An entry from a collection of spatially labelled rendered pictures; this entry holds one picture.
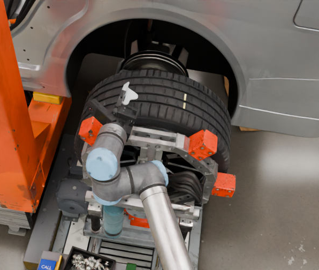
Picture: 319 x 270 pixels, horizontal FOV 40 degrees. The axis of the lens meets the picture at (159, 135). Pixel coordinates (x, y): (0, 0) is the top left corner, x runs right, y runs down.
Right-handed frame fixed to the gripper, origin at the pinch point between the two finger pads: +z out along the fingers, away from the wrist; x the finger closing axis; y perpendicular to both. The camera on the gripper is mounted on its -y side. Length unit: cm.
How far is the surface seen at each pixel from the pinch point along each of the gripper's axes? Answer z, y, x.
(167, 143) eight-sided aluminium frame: -4.5, 21.7, -9.6
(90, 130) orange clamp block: -6.6, -6.1, -14.8
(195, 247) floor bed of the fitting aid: 28, 67, -102
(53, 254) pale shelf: -14, -4, -87
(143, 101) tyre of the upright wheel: 6.9, 8.1, -4.3
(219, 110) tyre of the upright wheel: 21.0, 38.5, -5.1
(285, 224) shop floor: 59, 119, -92
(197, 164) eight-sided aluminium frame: -2.4, 35.6, -15.8
